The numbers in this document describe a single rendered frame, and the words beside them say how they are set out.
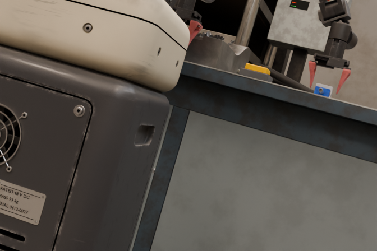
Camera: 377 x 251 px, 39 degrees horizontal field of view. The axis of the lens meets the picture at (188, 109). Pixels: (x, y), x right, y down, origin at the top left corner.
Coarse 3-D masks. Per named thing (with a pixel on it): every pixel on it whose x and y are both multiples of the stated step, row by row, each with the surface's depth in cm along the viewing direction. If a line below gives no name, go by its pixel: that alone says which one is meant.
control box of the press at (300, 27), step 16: (288, 0) 234; (304, 0) 232; (288, 16) 233; (304, 16) 231; (272, 32) 235; (288, 32) 232; (304, 32) 230; (320, 32) 228; (288, 48) 244; (304, 48) 232; (320, 48) 228; (304, 64) 238
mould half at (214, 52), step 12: (204, 36) 152; (192, 48) 153; (204, 48) 152; (216, 48) 151; (228, 48) 158; (240, 48) 177; (192, 60) 153; (204, 60) 152; (216, 60) 150; (228, 60) 162; (240, 60) 175
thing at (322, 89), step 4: (316, 84) 158; (320, 84) 157; (316, 88) 154; (320, 88) 148; (324, 88) 153; (328, 88) 156; (332, 88) 156; (316, 92) 153; (320, 92) 150; (324, 92) 153; (328, 92) 152; (332, 92) 159; (328, 96) 153
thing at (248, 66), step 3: (246, 63) 143; (246, 66) 143; (249, 66) 142; (252, 66) 142; (255, 66) 142; (258, 66) 142; (252, 69) 142; (255, 69) 142; (258, 69) 142; (261, 69) 141; (264, 69) 141; (267, 69) 141; (264, 72) 141; (267, 72) 142
